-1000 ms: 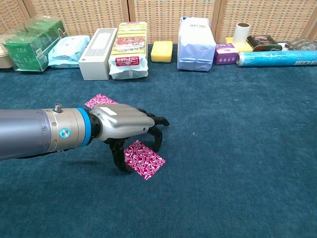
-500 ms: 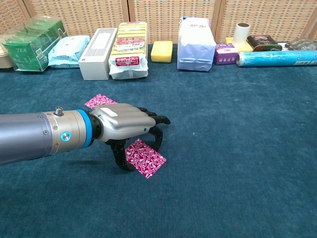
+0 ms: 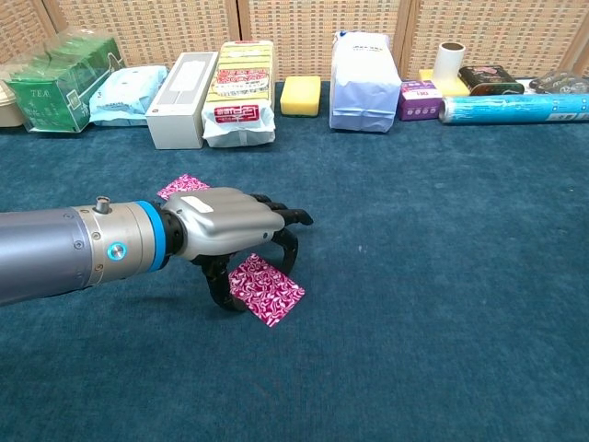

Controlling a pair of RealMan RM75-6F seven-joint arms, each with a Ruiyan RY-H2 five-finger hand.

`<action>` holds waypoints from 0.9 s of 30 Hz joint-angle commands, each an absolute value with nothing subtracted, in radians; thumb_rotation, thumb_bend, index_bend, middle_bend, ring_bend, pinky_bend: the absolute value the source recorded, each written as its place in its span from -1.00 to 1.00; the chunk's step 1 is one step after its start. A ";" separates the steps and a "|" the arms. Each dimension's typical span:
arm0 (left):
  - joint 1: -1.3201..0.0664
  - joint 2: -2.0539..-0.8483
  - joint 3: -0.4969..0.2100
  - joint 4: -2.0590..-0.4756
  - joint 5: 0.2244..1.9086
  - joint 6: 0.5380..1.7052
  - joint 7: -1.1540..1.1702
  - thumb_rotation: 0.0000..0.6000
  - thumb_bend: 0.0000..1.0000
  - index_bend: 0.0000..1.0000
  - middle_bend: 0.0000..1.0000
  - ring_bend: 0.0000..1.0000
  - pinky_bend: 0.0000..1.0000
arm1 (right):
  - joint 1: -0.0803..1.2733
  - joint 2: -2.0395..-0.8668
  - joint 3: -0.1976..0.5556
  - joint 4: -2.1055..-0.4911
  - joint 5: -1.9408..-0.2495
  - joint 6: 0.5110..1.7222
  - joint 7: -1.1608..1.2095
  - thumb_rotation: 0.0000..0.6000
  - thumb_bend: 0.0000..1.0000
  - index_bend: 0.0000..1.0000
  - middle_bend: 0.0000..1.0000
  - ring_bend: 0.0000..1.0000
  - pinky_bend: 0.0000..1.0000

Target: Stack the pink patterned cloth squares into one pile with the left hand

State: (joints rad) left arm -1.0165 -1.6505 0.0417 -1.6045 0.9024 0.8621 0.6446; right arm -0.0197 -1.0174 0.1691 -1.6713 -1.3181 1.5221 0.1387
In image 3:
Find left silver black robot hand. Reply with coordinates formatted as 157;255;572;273
156;186;315;313

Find yellow sponge multipack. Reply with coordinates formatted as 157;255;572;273
201;40;277;148

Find long white cardboard box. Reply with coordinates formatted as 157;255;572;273
144;51;220;151

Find light blue wet wipes pack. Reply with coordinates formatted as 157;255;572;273
88;64;170;128

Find teal felt table cover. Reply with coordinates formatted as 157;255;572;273
0;80;589;442

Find white paper bag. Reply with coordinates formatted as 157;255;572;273
329;30;402;134

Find woven bamboo folding screen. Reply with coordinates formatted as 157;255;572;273
0;0;589;83

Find clear box green tea bags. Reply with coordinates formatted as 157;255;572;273
3;28;126;134

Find small purple box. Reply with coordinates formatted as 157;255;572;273
398;79;444;122

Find beige lidded food container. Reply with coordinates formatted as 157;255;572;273
0;64;27;129

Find white roll cardboard core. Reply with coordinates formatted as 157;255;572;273
434;41;467;85

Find dark green tin can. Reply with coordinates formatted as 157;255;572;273
457;64;525;97

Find blue cling film roll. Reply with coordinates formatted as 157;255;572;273
438;93;589;126

